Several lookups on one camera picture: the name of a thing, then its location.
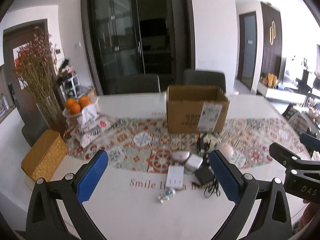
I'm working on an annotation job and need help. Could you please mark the black power adapter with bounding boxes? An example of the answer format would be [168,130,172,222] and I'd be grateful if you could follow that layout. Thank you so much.
[194,166,221,198]

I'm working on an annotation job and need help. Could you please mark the silver white small box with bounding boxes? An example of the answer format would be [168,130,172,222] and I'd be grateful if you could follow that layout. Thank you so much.
[184,154,203,172]

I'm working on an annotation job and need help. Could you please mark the black rectangular device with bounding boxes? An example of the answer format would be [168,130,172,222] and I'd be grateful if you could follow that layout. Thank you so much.
[196,136,212,156]

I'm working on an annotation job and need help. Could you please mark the white rectangular charger box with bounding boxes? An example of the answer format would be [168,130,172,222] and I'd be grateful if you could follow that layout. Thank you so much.
[165,165,184,190]

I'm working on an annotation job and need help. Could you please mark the pink earbud case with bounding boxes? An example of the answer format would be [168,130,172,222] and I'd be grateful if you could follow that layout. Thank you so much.
[171,150,190,163]

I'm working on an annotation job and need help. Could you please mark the small white blue figurine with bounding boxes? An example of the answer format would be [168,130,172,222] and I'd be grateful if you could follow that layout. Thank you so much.
[158,188,176,203]

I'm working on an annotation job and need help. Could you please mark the right hand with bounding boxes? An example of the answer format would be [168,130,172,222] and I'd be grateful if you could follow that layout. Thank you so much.
[295,199,319,233]

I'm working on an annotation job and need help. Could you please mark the yellow woven box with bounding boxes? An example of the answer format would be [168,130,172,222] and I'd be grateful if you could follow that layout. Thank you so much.
[21,129,69,181]

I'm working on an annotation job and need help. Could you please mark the white tv cabinet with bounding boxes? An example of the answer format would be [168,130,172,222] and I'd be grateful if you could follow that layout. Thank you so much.
[257,82,306,104]

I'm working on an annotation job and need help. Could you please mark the patterned fabric tissue cover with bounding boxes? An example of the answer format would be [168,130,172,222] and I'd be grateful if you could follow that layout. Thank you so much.
[71,104,116,148]

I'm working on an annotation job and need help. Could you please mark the white fruit basket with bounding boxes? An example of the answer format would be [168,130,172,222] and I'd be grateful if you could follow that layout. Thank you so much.
[62,95,99,125]

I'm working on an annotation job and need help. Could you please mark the patterned tile table runner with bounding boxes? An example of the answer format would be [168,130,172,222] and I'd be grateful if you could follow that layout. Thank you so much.
[66,116,306,173]

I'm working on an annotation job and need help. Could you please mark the orange fruit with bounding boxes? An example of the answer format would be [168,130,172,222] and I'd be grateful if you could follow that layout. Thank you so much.
[69,103,81,115]
[78,95,92,109]
[66,98,77,108]

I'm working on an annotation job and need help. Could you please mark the brown cardboard box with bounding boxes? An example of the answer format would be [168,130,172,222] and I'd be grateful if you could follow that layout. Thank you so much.
[166,85,229,133]

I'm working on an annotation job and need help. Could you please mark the right dark dining chair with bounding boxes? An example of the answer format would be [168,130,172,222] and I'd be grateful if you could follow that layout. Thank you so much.
[183,69,226,93]

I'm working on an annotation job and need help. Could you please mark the dark dining chair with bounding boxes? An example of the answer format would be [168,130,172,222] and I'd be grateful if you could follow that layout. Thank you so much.
[116,74,161,94]
[183,69,226,93]

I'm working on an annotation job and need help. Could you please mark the left dark dining chair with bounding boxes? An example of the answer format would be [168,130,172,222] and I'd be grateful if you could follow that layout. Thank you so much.
[116,74,161,94]

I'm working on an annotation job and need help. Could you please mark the glass vase dried flowers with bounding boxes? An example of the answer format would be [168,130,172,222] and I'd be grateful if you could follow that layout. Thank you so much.
[15,33,67,136]

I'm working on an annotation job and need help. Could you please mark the black glass sliding door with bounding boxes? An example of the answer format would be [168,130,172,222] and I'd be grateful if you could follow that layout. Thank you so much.
[80,0,195,95]

